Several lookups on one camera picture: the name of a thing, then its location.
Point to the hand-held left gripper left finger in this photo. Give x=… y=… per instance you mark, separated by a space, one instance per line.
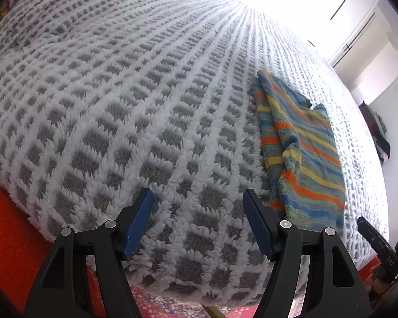
x=137 y=225

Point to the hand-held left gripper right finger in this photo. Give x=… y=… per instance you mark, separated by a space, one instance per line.
x=257 y=225

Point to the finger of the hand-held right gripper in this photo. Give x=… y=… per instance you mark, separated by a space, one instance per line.
x=379 y=246

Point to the striped knitted sweater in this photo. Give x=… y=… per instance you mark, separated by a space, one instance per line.
x=301 y=145

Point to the pile of dark clothes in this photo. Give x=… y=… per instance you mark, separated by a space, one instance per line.
x=381 y=139

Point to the person's right hand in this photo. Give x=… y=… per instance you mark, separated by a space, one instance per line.
x=379 y=285

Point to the white and grey fluffy blanket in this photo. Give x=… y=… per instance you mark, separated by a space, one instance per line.
x=119 y=122

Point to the red patterned rug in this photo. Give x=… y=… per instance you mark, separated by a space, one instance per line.
x=13 y=225

